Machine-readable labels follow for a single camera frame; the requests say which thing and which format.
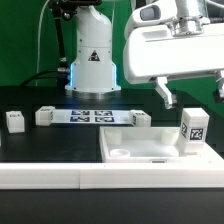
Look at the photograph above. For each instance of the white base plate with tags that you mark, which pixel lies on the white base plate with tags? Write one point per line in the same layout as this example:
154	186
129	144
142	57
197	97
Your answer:
91	116

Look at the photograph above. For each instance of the white square tabletop part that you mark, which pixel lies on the white square tabletop part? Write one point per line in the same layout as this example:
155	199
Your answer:
149	145

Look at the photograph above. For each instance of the white L-shaped fence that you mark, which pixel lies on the white L-shaped fence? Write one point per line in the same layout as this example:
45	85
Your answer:
20	175

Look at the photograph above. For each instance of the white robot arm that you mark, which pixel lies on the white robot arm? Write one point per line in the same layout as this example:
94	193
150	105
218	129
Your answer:
93	71

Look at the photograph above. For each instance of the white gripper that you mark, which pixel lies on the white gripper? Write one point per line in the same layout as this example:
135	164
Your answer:
173	39

